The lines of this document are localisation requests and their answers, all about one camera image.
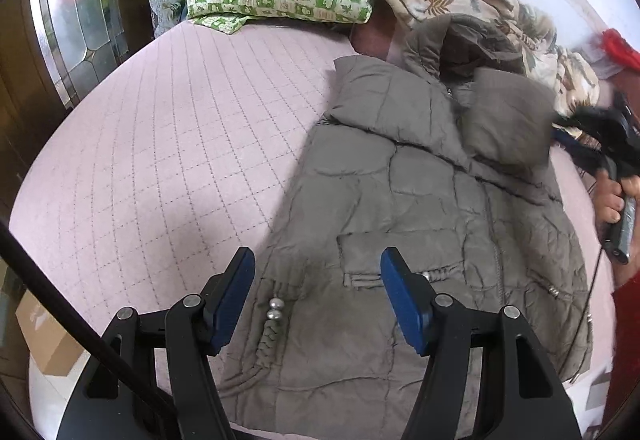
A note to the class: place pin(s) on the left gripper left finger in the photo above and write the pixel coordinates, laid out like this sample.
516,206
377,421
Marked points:
191,331

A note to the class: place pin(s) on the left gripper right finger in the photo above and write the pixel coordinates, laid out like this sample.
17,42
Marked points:
520,395

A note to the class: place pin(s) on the grey puffer jacket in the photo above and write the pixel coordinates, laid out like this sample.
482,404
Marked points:
445,158

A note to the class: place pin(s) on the right hand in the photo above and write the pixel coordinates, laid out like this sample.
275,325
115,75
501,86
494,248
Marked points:
609,196

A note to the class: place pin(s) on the red cloth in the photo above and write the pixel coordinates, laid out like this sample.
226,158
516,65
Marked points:
618,49

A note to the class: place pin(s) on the cardboard box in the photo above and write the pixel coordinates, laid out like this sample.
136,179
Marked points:
54,350

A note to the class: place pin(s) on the dark red pillow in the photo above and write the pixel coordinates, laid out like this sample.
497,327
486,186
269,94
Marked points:
382,37

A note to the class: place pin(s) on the stained glass wooden door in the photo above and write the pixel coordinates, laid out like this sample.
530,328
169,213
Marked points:
53,53

